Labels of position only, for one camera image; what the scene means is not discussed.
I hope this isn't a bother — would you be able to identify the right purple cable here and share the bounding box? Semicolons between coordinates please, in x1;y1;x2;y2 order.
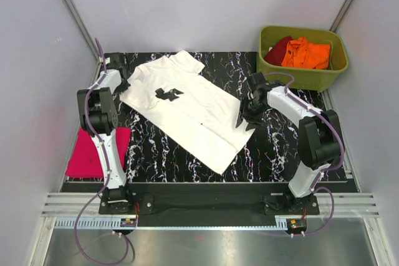
255;72;345;235

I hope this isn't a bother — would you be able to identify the purple cable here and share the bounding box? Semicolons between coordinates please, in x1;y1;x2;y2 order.
74;37;137;264
255;72;345;235

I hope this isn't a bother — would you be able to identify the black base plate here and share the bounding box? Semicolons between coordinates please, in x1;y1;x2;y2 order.
99;183;320;229

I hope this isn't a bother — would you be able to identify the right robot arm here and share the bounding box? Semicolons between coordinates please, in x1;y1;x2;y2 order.
236;72;345;214

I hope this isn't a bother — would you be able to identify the olive green plastic bin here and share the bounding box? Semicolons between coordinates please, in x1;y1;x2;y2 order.
256;26;349;92

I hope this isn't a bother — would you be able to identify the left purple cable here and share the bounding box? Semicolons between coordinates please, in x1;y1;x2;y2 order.
74;37;137;264

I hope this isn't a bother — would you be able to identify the orange t-shirt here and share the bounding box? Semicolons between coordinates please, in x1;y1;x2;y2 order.
281;37;331;70

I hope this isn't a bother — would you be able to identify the folded pink t-shirt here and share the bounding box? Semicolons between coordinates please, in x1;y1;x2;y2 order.
65;127;132;179

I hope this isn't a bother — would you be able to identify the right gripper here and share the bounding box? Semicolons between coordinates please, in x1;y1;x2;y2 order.
236;97;267;131

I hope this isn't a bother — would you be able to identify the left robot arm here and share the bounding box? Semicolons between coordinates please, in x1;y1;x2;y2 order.
77;52;135;214

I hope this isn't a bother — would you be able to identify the white printed t-shirt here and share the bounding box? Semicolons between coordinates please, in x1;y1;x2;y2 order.
120;50;253;174

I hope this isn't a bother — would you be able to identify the dark red t-shirt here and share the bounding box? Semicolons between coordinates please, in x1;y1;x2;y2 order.
264;36;292;66

